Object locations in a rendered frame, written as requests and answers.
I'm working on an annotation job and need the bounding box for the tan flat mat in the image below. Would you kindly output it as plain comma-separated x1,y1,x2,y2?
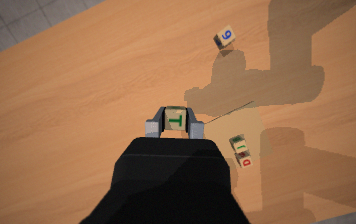
203,101,273,171

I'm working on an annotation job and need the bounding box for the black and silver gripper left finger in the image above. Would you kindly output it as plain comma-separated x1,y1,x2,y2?
145,107,166,138

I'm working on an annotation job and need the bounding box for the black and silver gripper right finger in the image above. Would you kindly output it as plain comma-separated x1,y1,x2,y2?
185,107,204,139

